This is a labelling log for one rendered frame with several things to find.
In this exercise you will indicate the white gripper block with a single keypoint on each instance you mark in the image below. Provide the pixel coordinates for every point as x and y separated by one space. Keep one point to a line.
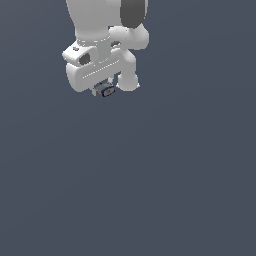
80 75

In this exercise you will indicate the small blue grey object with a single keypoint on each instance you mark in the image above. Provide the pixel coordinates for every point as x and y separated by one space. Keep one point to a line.
108 90

